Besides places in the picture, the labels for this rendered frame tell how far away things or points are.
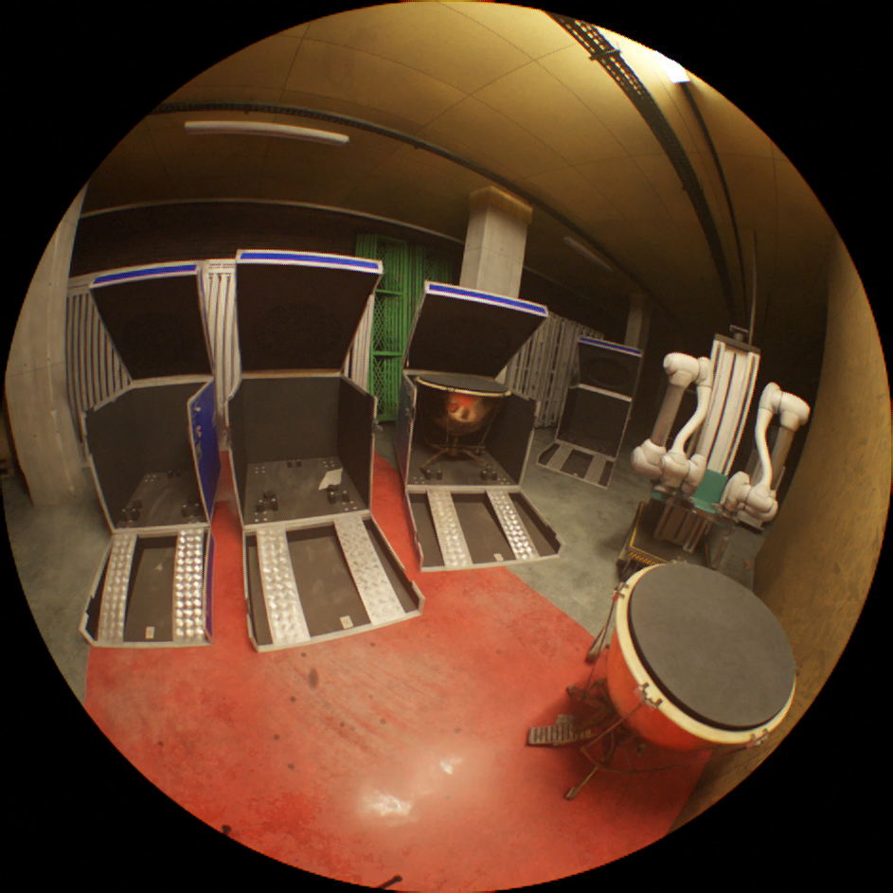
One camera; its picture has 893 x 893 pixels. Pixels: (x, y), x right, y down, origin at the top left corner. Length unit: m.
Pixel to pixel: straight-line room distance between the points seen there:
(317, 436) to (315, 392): 0.40
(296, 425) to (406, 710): 2.30
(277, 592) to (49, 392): 2.63
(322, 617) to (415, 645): 0.48
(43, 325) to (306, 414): 2.71
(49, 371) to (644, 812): 4.45
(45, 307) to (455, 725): 3.85
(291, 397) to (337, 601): 1.72
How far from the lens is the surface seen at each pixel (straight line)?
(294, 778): 1.41
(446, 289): 2.40
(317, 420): 2.83
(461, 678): 1.55
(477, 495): 2.68
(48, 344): 3.34
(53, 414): 3.39
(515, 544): 2.29
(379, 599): 1.74
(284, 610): 1.71
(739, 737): 0.92
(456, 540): 2.17
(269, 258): 1.92
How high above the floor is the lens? 1.35
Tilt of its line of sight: 20 degrees down
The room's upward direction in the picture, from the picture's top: 8 degrees clockwise
